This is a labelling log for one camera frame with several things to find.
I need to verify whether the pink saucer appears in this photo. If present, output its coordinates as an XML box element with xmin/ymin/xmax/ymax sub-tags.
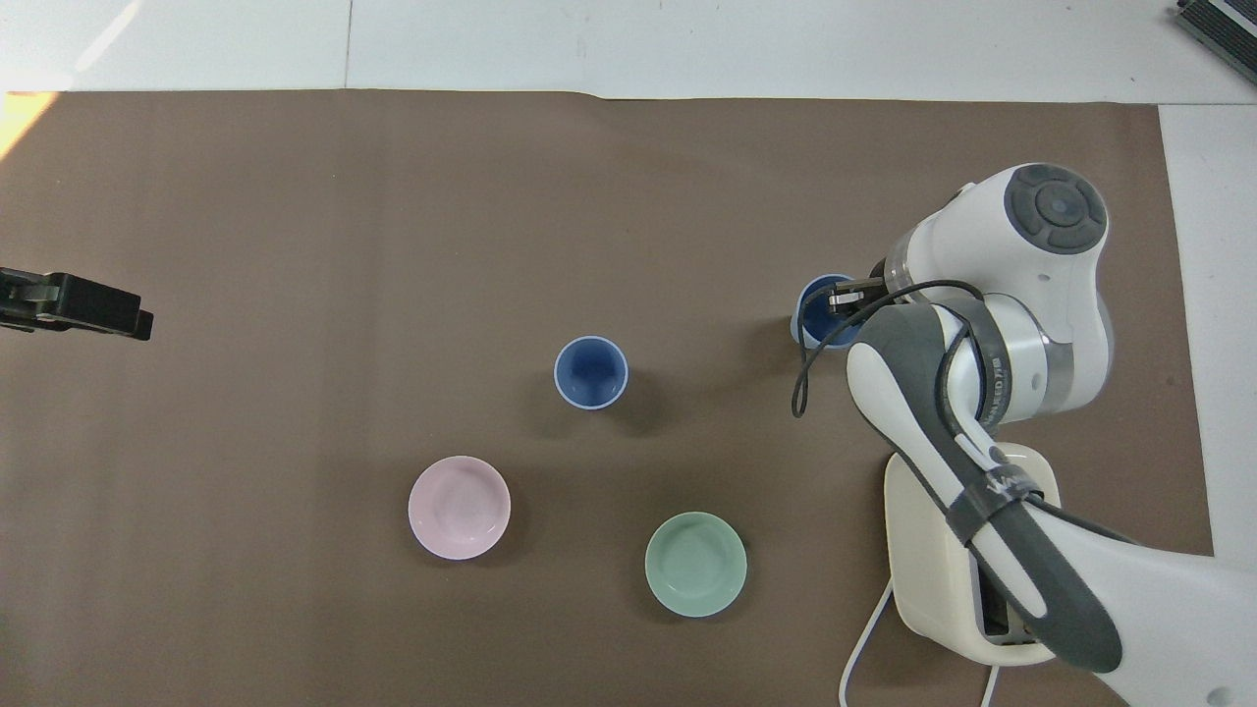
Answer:
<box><xmin>408</xmin><ymin>456</ymin><xmax>513</xmax><ymax>562</ymax></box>

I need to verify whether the black stand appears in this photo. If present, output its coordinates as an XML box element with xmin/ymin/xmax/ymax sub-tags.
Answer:
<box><xmin>1175</xmin><ymin>0</ymin><xmax>1257</xmax><ymax>60</ymax></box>

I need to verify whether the blue cup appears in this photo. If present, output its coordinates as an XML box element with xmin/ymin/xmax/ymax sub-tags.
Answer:
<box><xmin>791</xmin><ymin>274</ymin><xmax>867</xmax><ymax>350</ymax></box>
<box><xmin>554</xmin><ymin>336</ymin><xmax>629</xmax><ymax>410</ymax></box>

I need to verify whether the black cable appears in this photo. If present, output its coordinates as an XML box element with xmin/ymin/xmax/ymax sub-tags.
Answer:
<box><xmin>791</xmin><ymin>279</ymin><xmax>1145</xmax><ymax>547</ymax></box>

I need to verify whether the green saucer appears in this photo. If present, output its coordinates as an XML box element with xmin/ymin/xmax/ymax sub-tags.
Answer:
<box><xmin>644</xmin><ymin>512</ymin><xmax>749</xmax><ymax>619</ymax></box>

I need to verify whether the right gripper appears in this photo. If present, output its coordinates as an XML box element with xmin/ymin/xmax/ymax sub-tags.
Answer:
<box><xmin>831</xmin><ymin>257</ymin><xmax>897</xmax><ymax>318</ymax></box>

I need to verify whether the white cable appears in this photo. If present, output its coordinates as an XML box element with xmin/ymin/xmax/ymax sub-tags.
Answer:
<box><xmin>839</xmin><ymin>577</ymin><xmax>897</xmax><ymax>707</ymax></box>

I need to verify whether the cream white box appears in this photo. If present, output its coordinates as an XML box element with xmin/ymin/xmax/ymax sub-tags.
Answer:
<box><xmin>883</xmin><ymin>441</ymin><xmax>1067</xmax><ymax>669</ymax></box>

